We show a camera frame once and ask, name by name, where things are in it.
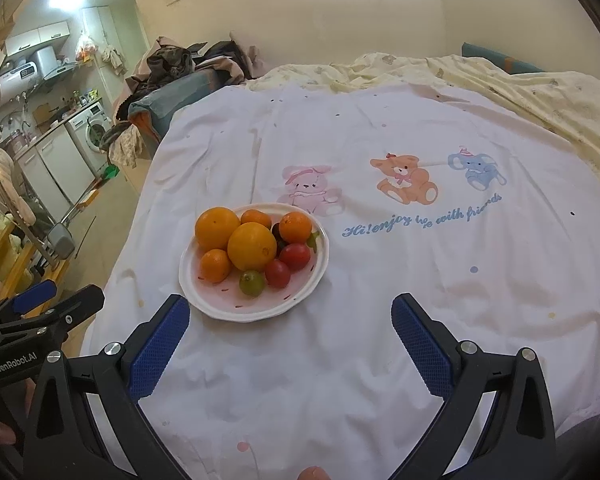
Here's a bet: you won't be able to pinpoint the small orange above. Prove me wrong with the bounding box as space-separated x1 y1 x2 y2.
240 209 273 231
279 211 313 244
200 248 232 283

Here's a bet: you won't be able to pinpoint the white washing machine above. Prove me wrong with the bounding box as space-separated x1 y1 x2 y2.
65 101 113 171

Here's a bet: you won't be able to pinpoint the wooden rack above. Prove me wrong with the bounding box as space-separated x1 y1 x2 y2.
0 210 36 301

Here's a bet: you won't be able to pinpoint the tall white cabinet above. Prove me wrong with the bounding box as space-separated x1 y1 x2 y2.
82 6 126 106

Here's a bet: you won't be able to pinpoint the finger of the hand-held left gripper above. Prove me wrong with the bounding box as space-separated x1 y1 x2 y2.
0 280 58 323
0 284 106 348

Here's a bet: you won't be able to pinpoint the large red tomato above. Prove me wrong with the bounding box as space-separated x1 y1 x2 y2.
278 243 312 271

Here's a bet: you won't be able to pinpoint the green grape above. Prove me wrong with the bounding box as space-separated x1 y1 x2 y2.
239 270 266 297

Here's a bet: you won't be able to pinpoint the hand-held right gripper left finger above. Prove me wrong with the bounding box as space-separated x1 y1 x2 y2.
22 294 191 480

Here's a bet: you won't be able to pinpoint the white plate with pink centre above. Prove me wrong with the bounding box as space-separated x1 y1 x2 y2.
179 202 329 322

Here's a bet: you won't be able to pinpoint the small red tomato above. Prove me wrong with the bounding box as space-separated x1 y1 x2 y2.
265 259 291 289

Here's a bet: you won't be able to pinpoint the white printed blanket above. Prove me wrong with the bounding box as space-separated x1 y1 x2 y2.
82 80 600 480

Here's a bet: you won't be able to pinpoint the pale yellow blanket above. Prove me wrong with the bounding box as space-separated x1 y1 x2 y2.
245 52 600 221

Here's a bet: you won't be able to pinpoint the floral cloth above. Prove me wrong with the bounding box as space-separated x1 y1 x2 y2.
102 120 146 168

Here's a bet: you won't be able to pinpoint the large orange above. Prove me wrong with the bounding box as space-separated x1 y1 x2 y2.
195 207 241 251
227 222 278 272

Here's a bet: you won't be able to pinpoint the teal pillow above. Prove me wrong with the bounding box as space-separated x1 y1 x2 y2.
461 42 546 73

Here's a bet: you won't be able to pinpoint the white water heater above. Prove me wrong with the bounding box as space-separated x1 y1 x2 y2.
0 46 58 108

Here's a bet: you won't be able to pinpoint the white wall cabinets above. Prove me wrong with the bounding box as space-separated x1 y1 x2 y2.
5 21 71 56

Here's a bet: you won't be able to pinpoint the pile of clothes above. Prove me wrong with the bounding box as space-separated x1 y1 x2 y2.
130 35 266 93

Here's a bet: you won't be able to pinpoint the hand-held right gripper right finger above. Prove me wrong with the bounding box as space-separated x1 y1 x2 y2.
387 292 556 480

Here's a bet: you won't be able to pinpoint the hanging plastic bag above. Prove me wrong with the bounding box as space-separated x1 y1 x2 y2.
75 32 101 63

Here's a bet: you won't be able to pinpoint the white low cabinet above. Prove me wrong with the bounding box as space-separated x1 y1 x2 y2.
15 132 98 221

